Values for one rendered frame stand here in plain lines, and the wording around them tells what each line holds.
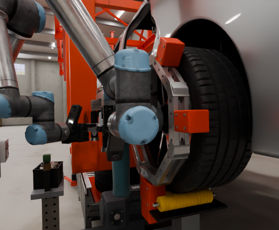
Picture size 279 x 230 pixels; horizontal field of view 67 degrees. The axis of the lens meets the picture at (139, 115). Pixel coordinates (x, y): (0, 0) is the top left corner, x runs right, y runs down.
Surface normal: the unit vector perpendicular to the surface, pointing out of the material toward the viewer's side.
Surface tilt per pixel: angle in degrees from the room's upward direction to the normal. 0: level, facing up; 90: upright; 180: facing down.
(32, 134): 90
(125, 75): 91
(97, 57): 104
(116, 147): 122
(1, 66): 77
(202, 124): 90
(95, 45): 93
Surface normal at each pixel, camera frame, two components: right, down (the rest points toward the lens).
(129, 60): -0.14, -0.04
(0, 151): 0.45, 0.00
